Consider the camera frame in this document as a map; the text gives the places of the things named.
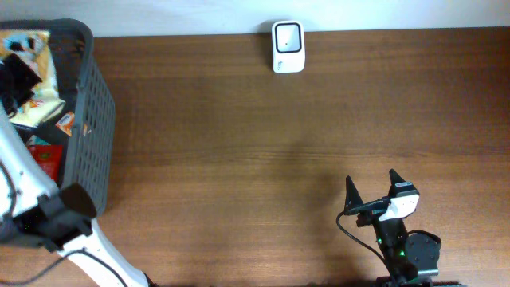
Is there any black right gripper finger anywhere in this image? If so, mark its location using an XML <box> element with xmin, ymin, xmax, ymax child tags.
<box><xmin>345</xmin><ymin>175</ymin><xmax>363</xmax><ymax>208</ymax></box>
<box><xmin>389</xmin><ymin>169</ymin><xmax>405</xmax><ymax>185</ymax></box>

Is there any yellow snack bag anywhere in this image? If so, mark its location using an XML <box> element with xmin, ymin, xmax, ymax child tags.
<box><xmin>1</xmin><ymin>29</ymin><xmax>65</xmax><ymax>128</ymax></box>

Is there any red snack bag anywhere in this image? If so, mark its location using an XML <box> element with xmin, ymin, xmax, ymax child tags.
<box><xmin>28</xmin><ymin>145</ymin><xmax>63</xmax><ymax>182</ymax></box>

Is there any teal tissue pack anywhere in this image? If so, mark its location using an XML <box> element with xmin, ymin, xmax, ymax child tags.
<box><xmin>25</xmin><ymin>135</ymin><xmax>49</xmax><ymax>147</ymax></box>

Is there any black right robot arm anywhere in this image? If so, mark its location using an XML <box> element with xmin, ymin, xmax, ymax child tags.
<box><xmin>336</xmin><ymin>169</ymin><xmax>441</xmax><ymax>286</ymax></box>

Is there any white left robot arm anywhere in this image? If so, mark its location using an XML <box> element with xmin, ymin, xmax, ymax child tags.
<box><xmin>1</xmin><ymin>56</ymin><xmax>154</xmax><ymax>286</ymax></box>

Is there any white barcode scanner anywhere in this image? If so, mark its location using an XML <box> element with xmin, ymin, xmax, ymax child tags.
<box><xmin>271</xmin><ymin>21</ymin><xmax>306</xmax><ymax>73</ymax></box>

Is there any grey plastic basket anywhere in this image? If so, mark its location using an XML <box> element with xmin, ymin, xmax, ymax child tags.
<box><xmin>1</xmin><ymin>19</ymin><xmax>116</xmax><ymax>215</ymax></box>

